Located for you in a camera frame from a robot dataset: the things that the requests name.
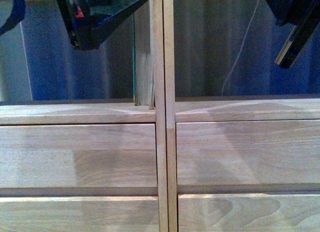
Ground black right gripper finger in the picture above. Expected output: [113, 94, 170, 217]
[274, 0, 320, 69]

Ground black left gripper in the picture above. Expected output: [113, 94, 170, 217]
[56, 0, 149, 51]

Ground left wooden shelf unit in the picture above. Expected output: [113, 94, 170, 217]
[0, 0, 168, 232]

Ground wooden shelf unit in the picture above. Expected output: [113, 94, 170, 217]
[0, 0, 168, 232]
[162, 0, 320, 232]

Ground right wooden shelf unit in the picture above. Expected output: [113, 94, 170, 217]
[162, 0, 320, 232]

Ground dark blue curtain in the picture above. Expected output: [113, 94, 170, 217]
[21, 0, 320, 101]

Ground thick upright teal-cover book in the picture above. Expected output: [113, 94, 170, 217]
[132, 3, 155, 110]

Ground upper left wooden drawer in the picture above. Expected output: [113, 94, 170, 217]
[0, 124, 157, 188]

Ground wooden drawer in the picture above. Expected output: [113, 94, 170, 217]
[0, 124, 157, 188]
[0, 196, 162, 232]
[178, 193, 320, 232]
[176, 120, 320, 186]

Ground upper right wooden drawer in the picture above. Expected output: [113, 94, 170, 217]
[176, 120, 320, 186]

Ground lower left wooden drawer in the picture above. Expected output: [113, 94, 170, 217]
[0, 196, 162, 232]

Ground lower right wooden drawer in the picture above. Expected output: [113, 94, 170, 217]
[178, 193, 320, 232]

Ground thin white hanging cable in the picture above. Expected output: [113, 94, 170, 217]
[221, 0, 262, 95]

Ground dark blue cable loop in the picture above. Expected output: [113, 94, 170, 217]
[0, 0, 27, 37]

